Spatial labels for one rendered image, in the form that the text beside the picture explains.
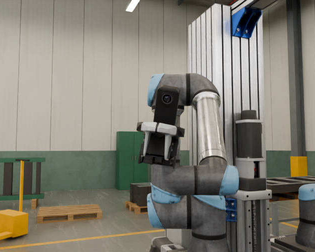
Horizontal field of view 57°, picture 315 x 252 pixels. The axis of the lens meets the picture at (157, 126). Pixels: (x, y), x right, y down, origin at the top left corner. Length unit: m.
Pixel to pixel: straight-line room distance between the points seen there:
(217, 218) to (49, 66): 9.75
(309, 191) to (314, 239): 0.18
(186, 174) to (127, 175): 9.17
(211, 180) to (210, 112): 0.25
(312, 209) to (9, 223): 4.62
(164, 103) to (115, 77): 10.10
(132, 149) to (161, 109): 9.30
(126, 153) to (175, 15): 5.85
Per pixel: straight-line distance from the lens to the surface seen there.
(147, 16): 11.80
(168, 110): 0.60
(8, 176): 7.71
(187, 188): 0.74
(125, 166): 9.84
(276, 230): 4.43
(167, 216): 1.00
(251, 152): 1.20
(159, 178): 0.74
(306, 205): 1.32
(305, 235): 1.34
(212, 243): 1.02
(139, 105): 10.74
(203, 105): 0.93
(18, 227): 5.26
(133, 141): 9.89
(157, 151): 0.56
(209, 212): 1.00
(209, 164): 0.76
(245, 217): 1.22
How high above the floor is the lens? 1.42
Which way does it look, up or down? 4 degrees up
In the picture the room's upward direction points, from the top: straight up
